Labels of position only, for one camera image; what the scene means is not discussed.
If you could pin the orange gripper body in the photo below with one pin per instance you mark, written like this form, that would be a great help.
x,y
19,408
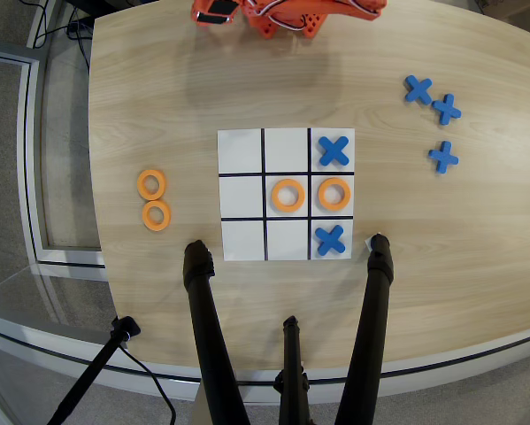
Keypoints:
x,y
212,16

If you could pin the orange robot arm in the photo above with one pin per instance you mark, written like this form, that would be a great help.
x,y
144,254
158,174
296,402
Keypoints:
x,y
255,20

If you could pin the blue foam cross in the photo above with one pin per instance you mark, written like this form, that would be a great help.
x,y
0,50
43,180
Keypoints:
x,y
419,90
334,151
446,110
330,240
443,157

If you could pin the white tic-tac-toe board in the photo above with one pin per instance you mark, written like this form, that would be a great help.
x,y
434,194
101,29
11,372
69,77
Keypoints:
x,y
242,195

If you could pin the white paper sticker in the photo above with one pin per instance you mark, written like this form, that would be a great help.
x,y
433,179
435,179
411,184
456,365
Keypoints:
x,y
367,243

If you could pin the thin black tripod leg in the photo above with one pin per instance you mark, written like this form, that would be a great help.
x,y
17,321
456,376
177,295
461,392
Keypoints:
x,y
292,354

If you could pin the black pole with clamp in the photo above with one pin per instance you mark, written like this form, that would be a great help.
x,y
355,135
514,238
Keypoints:
x,y
92,372

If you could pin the white metal floor frame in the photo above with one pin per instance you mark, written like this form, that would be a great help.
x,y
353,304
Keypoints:
x,y
30,155

